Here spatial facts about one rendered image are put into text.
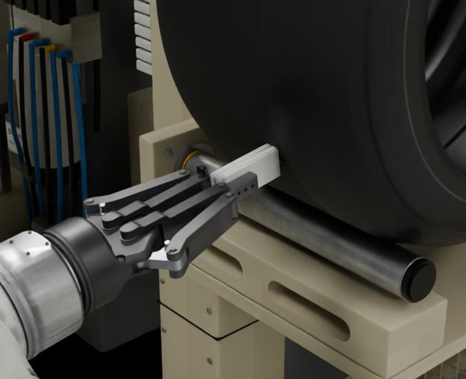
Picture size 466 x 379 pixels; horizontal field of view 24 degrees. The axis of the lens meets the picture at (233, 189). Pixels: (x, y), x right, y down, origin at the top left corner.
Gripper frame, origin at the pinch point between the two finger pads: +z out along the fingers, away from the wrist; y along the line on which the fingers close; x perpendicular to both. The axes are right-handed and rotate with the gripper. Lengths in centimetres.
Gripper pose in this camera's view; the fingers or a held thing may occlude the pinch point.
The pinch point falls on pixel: (246, 174)
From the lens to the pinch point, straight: 97.6
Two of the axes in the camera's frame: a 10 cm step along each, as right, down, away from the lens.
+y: -6.6, -3.3, 6.7
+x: 1.0, 8.5, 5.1
